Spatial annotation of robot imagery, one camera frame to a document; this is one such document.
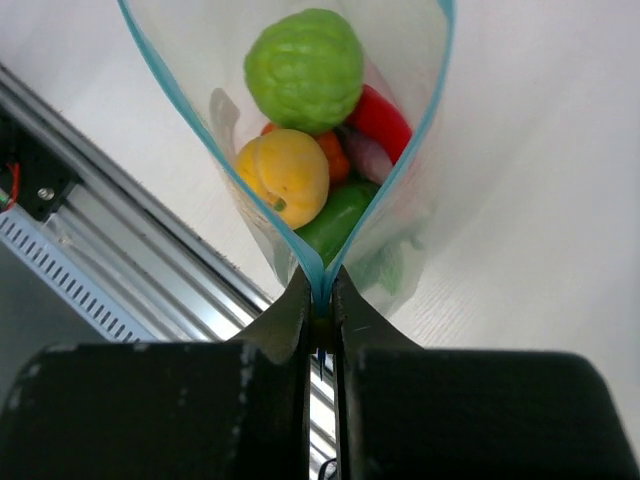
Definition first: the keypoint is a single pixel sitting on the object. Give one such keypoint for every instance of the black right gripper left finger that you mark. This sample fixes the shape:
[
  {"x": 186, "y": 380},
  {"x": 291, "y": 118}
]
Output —
[{"x": 237, "y": 409}]

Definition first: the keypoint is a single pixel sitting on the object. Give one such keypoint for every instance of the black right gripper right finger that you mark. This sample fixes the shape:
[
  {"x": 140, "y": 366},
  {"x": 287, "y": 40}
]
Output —
[{"x": 407, "y": 412}]

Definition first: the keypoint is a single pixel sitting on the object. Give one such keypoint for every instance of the dark green toy bell pepper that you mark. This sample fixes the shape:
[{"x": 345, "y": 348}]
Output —
[{"x": 327, "y": 233}]

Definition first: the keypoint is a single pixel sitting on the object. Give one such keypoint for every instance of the yellow toy lemon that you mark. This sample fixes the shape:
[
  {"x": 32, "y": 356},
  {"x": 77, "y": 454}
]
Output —
[{"x": 296, "y": 209}]

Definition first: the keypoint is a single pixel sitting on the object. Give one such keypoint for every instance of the orange toy pumpkin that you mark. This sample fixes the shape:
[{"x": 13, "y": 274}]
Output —
[{"x": 292, "y": 160}]

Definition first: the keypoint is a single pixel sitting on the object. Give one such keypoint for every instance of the purple toy eggplant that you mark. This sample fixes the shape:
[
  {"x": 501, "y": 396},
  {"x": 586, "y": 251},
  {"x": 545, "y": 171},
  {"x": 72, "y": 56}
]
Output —
[{"x": 366, "y": 155}]

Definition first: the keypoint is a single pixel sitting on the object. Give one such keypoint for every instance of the red toy chili pepper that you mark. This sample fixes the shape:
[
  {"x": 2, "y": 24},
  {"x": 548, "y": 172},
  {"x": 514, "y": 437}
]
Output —
[{"x": 377, "y": 118}]

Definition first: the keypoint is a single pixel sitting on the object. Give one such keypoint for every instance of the clear zip bag teal zipper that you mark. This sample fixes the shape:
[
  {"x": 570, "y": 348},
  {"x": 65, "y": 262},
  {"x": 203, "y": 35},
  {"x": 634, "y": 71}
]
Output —
[{"x": 196, "y": 51}]

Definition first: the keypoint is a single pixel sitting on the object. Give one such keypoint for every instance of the light green toy fruit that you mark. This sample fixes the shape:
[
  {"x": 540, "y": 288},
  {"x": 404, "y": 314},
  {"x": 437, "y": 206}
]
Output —
[{"x": 306, "y": 71}]

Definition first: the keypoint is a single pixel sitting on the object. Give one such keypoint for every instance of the light green toy pepper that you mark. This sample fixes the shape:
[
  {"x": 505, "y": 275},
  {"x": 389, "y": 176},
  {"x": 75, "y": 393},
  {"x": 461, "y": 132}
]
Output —
[{"x": 385, "y": 266}]

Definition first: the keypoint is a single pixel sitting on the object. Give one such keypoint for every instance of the aluminium mounting rail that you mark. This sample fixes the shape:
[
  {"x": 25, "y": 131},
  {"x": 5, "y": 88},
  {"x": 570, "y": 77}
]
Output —
[{"x": 144, "y": 258}]

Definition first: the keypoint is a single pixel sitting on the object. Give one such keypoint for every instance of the white slotted cable duct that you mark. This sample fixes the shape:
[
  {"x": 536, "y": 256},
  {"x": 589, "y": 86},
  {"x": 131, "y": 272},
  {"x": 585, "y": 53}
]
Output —
[{"x": 78, "y": 290}]

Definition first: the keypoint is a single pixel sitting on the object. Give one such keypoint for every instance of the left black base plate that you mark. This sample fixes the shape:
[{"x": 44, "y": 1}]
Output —
[{"x": 32, "y": 175}]

